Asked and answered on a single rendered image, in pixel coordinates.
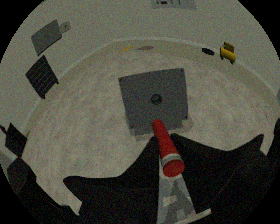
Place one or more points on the red peg with white band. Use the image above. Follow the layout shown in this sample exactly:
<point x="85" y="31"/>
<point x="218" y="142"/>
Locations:
<point x="171" y="162"/>

